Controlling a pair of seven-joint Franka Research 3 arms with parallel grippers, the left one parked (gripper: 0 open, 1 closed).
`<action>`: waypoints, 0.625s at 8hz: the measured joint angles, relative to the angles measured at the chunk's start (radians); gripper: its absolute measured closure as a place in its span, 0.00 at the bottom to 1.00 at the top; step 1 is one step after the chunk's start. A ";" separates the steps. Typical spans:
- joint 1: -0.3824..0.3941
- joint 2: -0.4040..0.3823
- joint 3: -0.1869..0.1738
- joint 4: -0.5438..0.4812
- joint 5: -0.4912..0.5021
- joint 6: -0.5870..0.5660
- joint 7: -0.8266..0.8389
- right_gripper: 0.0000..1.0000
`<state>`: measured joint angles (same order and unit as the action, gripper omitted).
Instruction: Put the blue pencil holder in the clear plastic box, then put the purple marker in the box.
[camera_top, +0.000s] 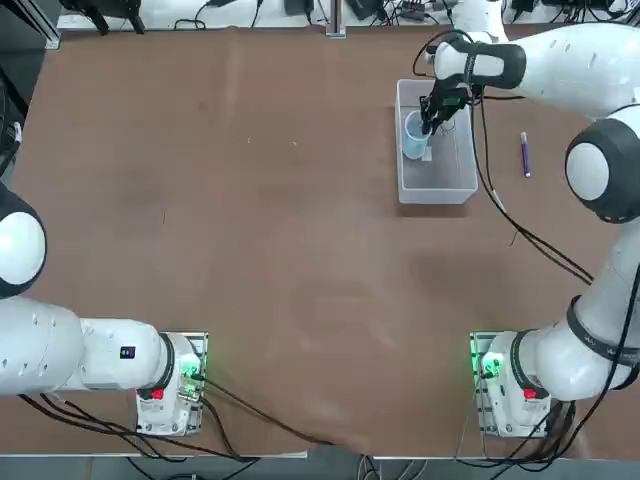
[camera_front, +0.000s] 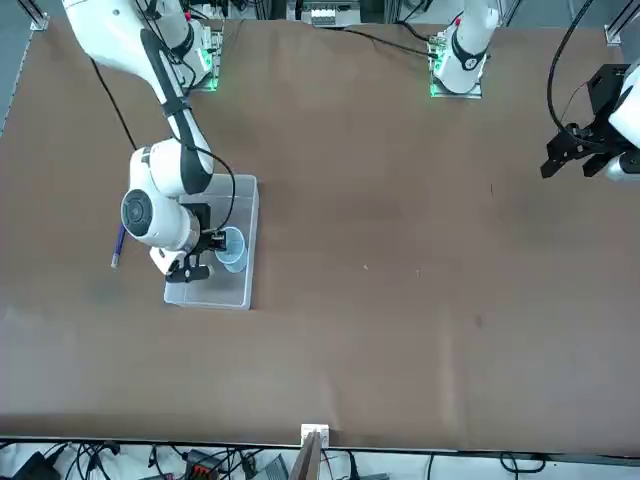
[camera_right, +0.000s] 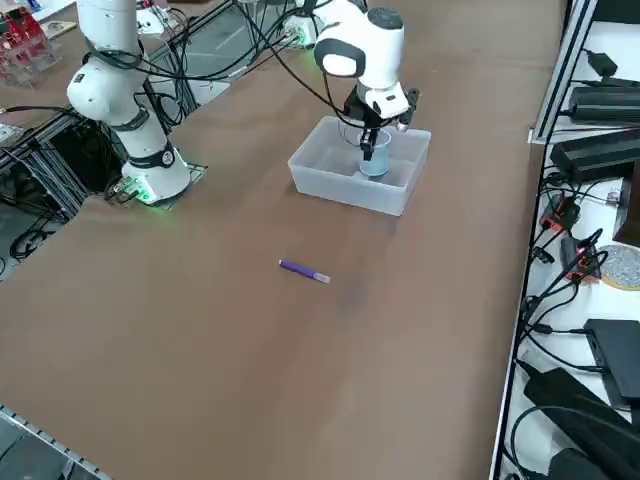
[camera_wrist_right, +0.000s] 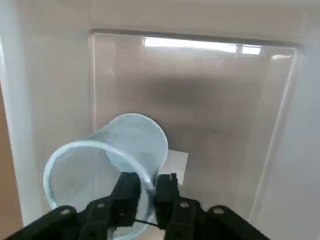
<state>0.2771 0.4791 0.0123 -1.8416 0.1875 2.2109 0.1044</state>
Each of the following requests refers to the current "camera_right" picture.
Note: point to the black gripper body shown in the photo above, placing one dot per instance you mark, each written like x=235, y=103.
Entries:
x=357, y=107

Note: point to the blue pencil holder cup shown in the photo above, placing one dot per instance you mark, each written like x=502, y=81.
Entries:
x=377, y=167

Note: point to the purple marker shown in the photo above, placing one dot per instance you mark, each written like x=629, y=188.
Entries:
x=300, y=269

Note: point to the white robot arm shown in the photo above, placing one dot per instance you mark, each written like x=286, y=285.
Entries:
x=100, y=90
x=297, y=27

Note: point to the clear plastic box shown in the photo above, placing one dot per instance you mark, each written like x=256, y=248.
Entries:
x=325, y=180

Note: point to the dark brown box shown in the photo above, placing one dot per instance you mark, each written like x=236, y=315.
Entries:
x=631, y=210

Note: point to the black flat box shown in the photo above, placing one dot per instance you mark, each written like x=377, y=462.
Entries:
x=617, y=360

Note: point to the orange black connector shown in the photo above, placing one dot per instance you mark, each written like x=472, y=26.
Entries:
x=562, y=215
x=580, y=262

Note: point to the large black power brick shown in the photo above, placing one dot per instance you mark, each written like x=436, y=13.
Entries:
x=595, y=155

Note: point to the small black power adapter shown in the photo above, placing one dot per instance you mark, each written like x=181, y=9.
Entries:
x=602, y=62

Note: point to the round glitter disc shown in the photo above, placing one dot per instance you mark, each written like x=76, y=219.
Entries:
x=622, y=267

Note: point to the long black power brick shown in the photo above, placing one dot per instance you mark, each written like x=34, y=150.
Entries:
x=565, y=395

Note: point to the red parts acrylic rack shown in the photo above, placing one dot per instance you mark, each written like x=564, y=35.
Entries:
x=20, y=35

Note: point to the black round object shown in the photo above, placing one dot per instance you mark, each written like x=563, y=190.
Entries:
x=575, y=467

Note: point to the black wrist camera silver lens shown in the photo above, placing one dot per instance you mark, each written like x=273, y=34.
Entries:
x=412, y=105

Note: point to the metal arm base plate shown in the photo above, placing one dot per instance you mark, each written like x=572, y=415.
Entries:
x=196, y=172

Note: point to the aluminium frame post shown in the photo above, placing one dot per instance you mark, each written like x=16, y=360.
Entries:
x=560, y=75

